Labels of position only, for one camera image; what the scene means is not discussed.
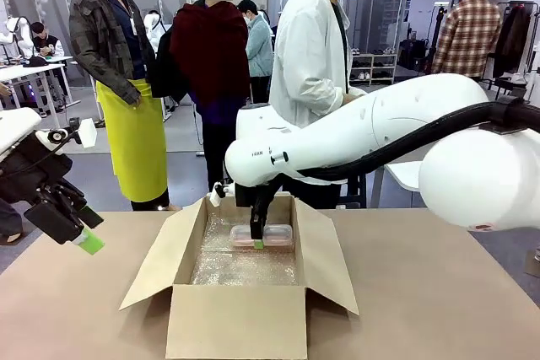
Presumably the person in dark trousers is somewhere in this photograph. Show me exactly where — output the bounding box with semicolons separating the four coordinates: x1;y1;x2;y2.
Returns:
0;80;25;247

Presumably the mannequin with yellow skirt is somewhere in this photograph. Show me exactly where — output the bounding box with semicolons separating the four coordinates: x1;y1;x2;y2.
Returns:
68;0;170;212

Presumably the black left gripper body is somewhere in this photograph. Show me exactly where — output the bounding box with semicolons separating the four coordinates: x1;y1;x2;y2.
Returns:
0;134;88;209

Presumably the white work table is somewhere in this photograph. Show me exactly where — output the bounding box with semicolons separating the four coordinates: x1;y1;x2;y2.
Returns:
0;54;81;119

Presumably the clear bubble wrap liner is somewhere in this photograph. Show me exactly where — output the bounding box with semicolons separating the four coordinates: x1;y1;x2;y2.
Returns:
189;203;300;287

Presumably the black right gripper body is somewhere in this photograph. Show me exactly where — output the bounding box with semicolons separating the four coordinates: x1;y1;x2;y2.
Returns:
235;182;283;209

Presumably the black tripod stand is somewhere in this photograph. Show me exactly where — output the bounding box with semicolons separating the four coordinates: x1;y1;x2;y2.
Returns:
421;3;449;78

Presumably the large open cardboard box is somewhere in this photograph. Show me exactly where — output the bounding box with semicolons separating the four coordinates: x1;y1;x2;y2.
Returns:
119;191;359;360

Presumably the white side table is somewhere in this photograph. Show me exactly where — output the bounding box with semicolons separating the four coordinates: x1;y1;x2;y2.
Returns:
383;160;423;192

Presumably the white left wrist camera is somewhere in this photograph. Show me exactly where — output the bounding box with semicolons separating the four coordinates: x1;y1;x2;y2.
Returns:
46;118;98;149

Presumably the black stool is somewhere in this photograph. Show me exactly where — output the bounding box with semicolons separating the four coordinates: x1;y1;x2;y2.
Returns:
339;172;369;209

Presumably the mannequin with dark red shawl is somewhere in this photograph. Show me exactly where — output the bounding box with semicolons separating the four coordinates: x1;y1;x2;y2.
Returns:
150;0;251;192

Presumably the seated person in varsity jacket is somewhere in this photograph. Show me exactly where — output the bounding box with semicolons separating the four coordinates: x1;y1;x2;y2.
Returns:
30;21;65;58

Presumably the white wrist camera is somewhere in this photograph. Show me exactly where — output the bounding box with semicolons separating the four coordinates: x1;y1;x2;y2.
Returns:
46;118;98;149
209;182;235;209

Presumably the person in light blue fleece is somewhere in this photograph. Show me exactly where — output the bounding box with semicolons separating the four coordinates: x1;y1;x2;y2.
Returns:
237;0;274;104

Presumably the person's right forearm white sleeve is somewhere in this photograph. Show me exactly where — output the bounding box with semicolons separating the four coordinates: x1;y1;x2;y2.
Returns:
311;81;368;119

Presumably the clothes rack with dark coats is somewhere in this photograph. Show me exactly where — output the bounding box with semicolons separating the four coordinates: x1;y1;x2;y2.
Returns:
491;0;540;99

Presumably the person in white shirt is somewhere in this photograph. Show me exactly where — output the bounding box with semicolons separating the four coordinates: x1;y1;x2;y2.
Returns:
269;0;369;209

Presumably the pink glasses case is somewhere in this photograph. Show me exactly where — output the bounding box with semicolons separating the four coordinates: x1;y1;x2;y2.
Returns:
229;223;294;250

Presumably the person in white jacket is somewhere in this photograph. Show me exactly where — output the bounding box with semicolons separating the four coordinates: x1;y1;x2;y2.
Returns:
142;9;170;56

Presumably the black corrugated cable conduit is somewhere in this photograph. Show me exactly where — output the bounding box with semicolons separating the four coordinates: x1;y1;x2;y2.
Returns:
294;96;540;186

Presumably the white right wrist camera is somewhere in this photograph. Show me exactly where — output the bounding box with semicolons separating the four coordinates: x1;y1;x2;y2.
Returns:
209;182;235;209

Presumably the person in plaid shirt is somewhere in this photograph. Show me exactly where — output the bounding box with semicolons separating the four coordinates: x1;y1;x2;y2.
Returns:
430;0;504;83

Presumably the wooden shoe rack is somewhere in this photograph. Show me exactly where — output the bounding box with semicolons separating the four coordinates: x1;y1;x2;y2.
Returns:
349;52;397;86

